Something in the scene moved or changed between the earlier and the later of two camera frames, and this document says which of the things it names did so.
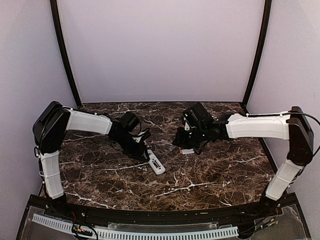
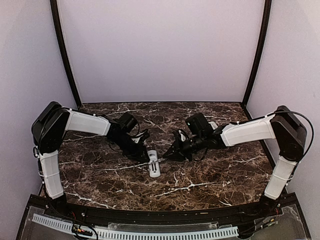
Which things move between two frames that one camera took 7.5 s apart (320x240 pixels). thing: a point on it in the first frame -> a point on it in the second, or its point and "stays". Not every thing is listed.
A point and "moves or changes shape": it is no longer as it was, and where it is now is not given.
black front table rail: (173, 216) stays
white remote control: (155, 163) moves or changes shape
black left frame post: (54, 7) stays
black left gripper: (138, 153) stays
